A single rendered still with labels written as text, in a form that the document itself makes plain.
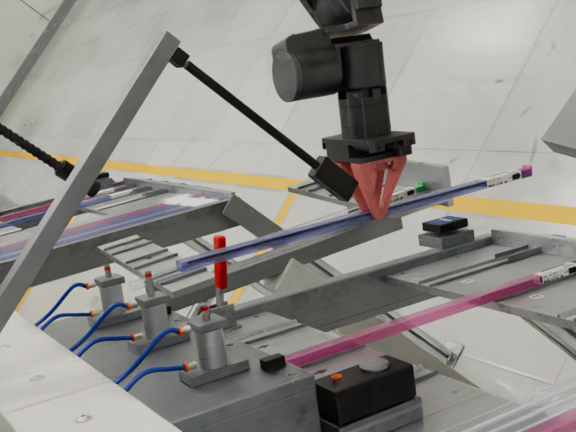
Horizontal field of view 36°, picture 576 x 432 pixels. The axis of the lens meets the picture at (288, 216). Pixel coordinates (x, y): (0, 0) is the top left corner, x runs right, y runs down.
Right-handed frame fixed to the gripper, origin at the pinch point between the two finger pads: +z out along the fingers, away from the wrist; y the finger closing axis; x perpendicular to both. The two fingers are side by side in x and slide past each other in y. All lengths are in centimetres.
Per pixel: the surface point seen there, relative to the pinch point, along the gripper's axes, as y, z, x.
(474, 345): -75, 59, 79
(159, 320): 12.9, 1.1, -33.2
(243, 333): -1.5, 10.1, -18.5
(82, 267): -84, 18, -12
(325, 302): -7.1, 11.5, -3.9
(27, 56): -749, -31, 161
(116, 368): 14.7, 3.5, -38.2
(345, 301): -7.1, 12.2, -0.9
